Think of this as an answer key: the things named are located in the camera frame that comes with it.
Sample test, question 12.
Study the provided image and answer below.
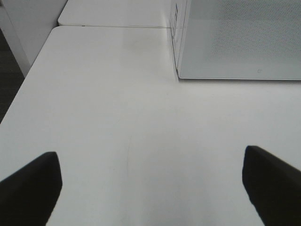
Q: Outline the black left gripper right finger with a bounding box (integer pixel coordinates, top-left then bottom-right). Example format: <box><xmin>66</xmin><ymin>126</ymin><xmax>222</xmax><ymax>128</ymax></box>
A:
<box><xmin>242</xmin><ymin>145</ymin><xmax>301</xmax><ymax>226</ymax></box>

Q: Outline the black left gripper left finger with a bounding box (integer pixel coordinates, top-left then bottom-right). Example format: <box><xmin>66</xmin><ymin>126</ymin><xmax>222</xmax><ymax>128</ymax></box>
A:
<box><xmin>0</xmin><ymin>152</ymin><xmax>63</xmax><ymax>226</ymax></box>

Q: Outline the white microwave door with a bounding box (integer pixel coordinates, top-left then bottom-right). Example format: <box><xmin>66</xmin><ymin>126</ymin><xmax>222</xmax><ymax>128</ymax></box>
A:
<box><xmin>174</xmin><ymin>0</ymin><xmax>301</xmax><ymax>81</ymax></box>

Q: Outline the white microwave oven body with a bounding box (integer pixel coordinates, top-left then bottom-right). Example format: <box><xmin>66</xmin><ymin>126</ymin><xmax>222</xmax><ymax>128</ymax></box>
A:
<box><xmin>164</xmin><ymin>0</ymin><xmax>189</xmax><ymax>75</ymax></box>

